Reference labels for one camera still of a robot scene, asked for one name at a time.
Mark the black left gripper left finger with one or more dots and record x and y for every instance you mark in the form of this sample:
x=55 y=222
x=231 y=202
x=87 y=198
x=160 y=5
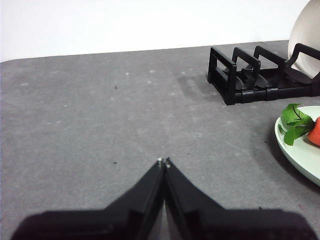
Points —
x=112 y=222

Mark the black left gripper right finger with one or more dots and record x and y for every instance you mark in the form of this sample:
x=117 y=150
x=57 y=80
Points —
x=212 y=222

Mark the green plate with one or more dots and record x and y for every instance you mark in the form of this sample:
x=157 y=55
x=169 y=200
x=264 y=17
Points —
x=300 y=155

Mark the orange carrot with green leaves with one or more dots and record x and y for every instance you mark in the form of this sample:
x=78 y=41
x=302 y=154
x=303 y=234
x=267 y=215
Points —
x=316 y=132

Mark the black plate rack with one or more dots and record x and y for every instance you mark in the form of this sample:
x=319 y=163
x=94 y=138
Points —
x=250 y=96

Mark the beige plate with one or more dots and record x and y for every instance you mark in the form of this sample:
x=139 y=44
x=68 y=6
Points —
x=305 y=30

